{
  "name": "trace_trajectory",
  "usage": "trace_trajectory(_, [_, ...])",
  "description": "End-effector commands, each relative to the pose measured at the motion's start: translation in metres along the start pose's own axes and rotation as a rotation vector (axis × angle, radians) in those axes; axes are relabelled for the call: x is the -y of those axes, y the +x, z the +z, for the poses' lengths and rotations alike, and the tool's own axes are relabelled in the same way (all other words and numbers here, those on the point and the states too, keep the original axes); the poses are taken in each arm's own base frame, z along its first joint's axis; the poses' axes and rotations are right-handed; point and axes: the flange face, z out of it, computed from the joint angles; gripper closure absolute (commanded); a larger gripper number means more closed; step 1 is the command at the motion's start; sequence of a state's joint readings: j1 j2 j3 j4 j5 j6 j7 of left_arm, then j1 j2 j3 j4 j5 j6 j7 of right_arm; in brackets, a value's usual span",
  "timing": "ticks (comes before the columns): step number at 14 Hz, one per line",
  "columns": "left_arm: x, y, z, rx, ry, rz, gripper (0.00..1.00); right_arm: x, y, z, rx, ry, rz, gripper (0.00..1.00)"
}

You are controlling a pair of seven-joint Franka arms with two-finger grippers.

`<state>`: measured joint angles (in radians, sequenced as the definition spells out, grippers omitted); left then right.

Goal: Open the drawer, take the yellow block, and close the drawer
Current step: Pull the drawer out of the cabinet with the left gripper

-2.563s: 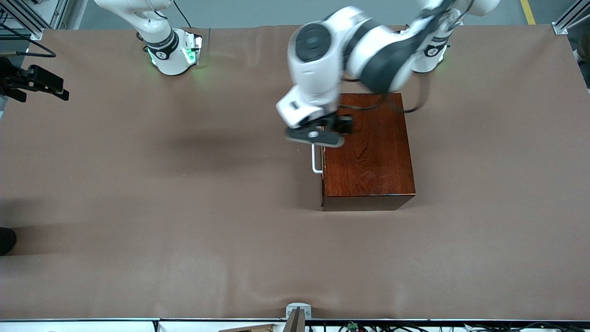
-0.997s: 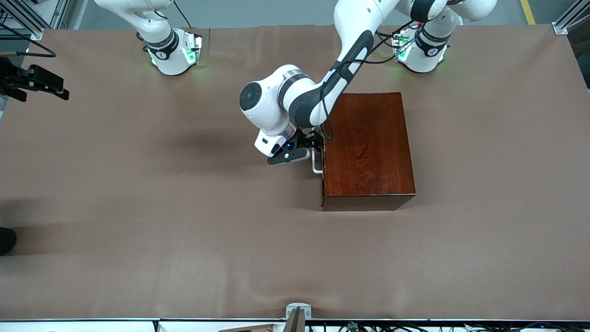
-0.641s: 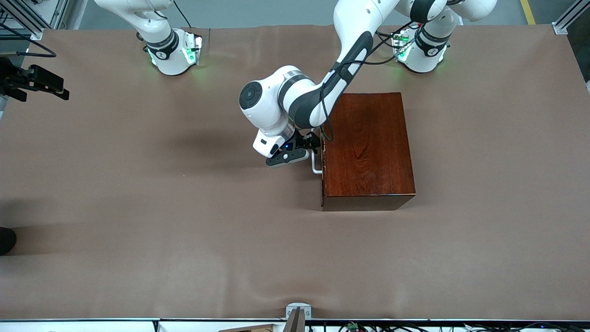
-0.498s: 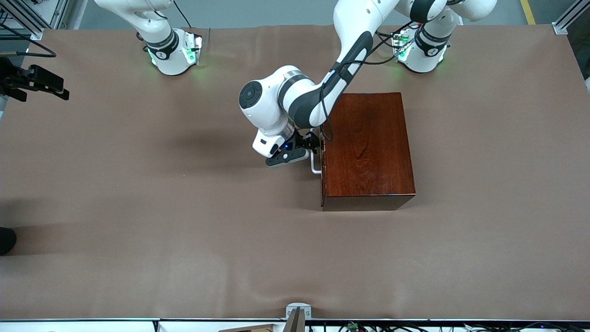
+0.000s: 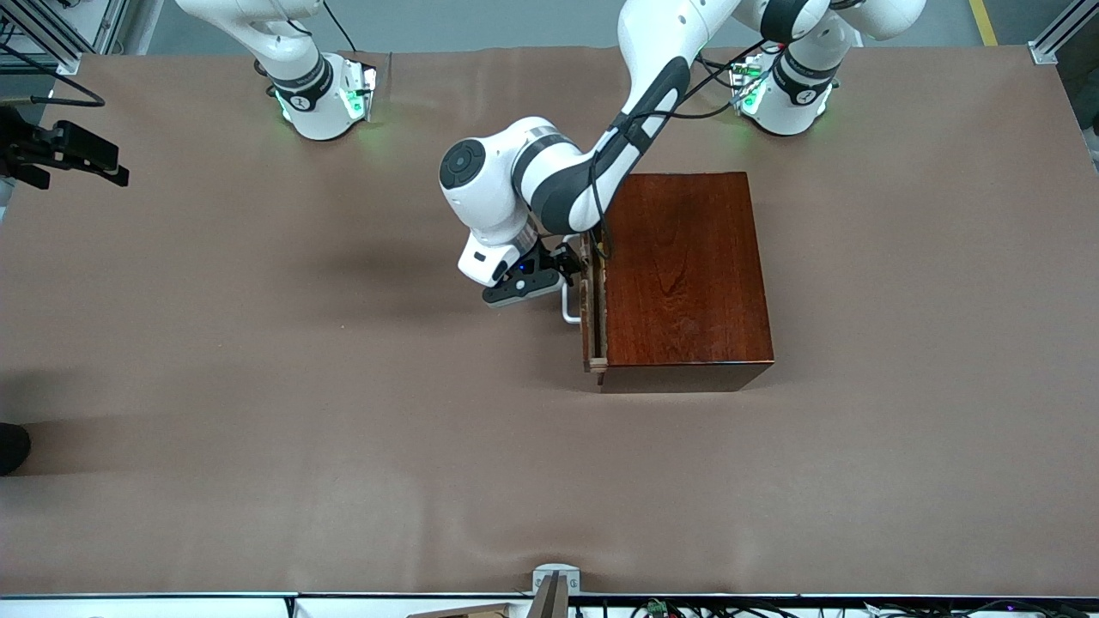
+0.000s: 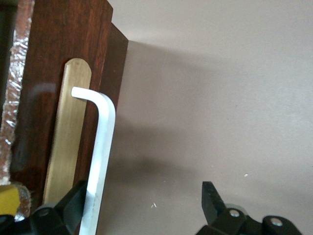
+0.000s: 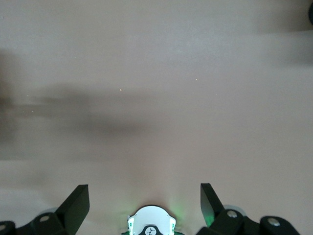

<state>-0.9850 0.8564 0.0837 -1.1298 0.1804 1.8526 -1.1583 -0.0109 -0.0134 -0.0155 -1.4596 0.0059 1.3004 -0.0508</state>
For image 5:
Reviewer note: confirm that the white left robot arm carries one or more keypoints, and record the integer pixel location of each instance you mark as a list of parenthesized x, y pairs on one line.
[(549, 184)]

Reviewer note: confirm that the green terminal connector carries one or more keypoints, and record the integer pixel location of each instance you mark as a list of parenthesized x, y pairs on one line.
[(658, 608)]

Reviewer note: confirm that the brown table cloth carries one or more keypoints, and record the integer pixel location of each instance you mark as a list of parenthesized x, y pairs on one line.
[(258, 386)]

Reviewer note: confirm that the dark brown wooden cabinet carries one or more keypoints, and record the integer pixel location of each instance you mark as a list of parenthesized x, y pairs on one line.
[(687, 292)]

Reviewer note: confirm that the yellow floor tape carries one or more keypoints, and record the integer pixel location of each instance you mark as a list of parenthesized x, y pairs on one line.
[(983, 21)]

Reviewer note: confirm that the grey metal bracket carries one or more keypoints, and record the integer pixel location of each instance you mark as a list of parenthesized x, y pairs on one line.
[(555, 592)]

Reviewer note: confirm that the black shoe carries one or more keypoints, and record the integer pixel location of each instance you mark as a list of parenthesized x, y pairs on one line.
[(10, 448)]

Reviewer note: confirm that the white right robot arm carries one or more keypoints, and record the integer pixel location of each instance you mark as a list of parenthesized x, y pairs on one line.
[(318, 112)]

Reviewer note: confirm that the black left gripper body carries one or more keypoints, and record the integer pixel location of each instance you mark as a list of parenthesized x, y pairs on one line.
[(550, 257)]

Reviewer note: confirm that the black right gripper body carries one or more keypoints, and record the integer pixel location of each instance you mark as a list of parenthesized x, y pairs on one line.
[(24, 142)]

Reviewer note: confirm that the brown cardboard piece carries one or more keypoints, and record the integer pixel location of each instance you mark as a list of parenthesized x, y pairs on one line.
[(472, 612)]

